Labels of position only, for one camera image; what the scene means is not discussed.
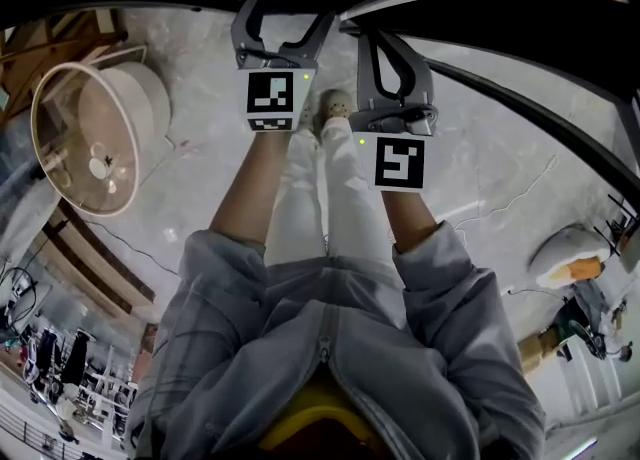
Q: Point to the black glass-door fridge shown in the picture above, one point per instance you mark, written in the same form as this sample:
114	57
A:
500	18

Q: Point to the person's left forearm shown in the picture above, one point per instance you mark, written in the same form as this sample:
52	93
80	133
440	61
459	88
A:
250	193

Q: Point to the small white ornament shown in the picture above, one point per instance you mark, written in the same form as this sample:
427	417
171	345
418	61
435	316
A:
99	167

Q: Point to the white bean bag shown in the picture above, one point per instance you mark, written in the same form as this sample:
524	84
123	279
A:
560	248

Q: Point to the person's right forearm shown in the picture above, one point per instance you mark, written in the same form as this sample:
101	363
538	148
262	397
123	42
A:
407	218

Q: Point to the person's beige shoes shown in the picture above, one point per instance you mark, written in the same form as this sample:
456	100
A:
332	105

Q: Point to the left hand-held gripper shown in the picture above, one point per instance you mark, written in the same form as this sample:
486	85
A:
270	93

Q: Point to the orange cushion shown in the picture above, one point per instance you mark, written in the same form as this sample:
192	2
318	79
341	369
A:
584	268

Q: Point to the person's yellow shirt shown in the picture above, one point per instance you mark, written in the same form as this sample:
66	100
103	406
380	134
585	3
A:
310	413

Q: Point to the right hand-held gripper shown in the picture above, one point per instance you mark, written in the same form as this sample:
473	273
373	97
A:
400	163

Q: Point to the person's grey zip jacket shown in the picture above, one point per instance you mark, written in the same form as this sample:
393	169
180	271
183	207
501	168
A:
340	348

